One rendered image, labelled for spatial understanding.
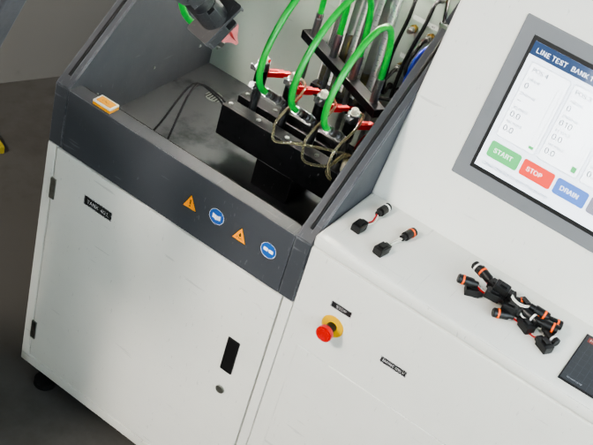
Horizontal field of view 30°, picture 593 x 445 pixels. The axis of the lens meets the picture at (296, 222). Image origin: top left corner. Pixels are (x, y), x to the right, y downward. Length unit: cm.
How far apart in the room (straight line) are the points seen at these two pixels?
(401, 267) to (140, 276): 68
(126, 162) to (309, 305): 51
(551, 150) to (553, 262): 22
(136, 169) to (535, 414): 98
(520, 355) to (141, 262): 91
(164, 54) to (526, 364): 118
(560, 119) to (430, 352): 51
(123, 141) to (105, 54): 22
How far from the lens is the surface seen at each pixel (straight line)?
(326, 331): 224
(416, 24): 254
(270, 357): 242
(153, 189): 241
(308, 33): 259
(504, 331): 214
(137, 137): 239
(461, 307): 215
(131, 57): 261
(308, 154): 240
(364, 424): 237
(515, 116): 220
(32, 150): 389
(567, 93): 217
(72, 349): 288
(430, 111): 227
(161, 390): 272
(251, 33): 281
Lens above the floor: 231
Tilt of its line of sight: 37 degrees down
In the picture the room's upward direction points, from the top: 17 degrees clockwise
